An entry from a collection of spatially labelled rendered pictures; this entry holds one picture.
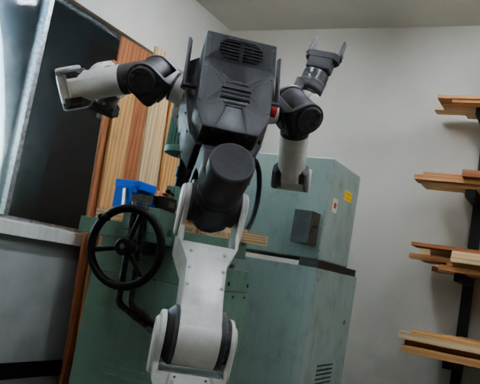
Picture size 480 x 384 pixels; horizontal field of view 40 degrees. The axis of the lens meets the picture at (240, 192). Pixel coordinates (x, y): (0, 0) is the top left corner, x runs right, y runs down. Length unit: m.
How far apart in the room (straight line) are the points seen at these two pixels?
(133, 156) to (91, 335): 1.97
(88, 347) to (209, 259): 0.93
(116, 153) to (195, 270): 2.47
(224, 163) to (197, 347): 0.43
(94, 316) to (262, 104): 1.10
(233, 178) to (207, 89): 0.30
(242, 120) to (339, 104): 3.19
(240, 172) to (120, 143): 2.57
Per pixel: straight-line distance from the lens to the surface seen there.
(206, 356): 1.58
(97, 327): 2.46
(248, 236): 2.40
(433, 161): 4.58
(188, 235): 2.32
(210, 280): 1.63
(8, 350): 3.87
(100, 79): 1.95
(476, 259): 3.96
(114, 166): 4.02
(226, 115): 1.70
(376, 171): 4.65
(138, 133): 4.27
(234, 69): 1.76
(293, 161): 2.03
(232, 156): 1.56
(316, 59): 2.27
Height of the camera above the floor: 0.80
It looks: 7 degrees up
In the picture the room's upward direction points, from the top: 10 degrees clockwise
